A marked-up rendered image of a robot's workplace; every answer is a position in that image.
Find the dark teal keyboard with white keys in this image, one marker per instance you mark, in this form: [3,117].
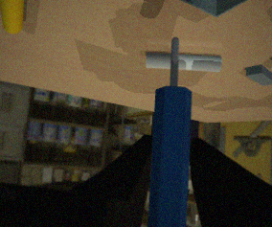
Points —
[215,8]

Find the blue stylus with grey tip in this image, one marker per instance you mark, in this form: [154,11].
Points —
[169,180]

